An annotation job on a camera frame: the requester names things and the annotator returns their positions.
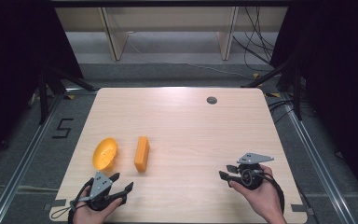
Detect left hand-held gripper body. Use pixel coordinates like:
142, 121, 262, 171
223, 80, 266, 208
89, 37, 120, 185
80, 171, 129, 212

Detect aluminium floor rail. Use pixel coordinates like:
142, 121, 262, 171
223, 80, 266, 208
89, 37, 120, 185
279, 92, 358, 224
0, 92, 63, 224

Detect yellow plastic bowl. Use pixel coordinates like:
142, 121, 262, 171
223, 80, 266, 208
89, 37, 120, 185
91, 137, 119, 173

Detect black floor cables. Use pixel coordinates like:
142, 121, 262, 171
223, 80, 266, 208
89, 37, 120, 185
265, 92, 296, 124

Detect person's right hand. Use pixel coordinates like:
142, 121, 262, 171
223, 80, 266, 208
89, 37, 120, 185
228, 164, 289, 224

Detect black metal stand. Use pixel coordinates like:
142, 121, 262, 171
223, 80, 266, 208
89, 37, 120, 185
37, 65, 98, 126
241, 57, 304, 121

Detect black hanging cables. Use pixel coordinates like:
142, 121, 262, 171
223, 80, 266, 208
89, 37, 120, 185
232, 6, 277, 73

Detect light wooden furniture leg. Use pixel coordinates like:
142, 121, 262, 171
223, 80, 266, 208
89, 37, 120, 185
215, 7, 241, 62
98, 7, 131, 62

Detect thin grey floor cable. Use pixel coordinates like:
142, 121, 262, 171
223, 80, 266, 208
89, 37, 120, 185
164, 61, 257, 80

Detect person's left hand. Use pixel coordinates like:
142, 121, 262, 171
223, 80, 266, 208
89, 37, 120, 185
72, 196, 124, 224

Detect black curtain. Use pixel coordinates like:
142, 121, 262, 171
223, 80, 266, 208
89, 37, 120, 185
269, 0, 358, 206
0, 0, 86, 172

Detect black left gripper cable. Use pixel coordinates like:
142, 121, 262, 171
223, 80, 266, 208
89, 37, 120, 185
50, 177, 95, 224

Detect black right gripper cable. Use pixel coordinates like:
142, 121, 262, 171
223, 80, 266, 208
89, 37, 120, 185
255, 172, 286, 217

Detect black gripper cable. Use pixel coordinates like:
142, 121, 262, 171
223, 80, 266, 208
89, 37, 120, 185
50, 177, 95, 224
255, 172, 286, 217

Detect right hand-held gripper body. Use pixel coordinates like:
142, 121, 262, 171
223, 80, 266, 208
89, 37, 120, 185
236, 151, 275, 191

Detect orange rectangular block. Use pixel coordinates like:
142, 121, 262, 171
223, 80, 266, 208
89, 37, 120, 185
133, 135, 151, 174

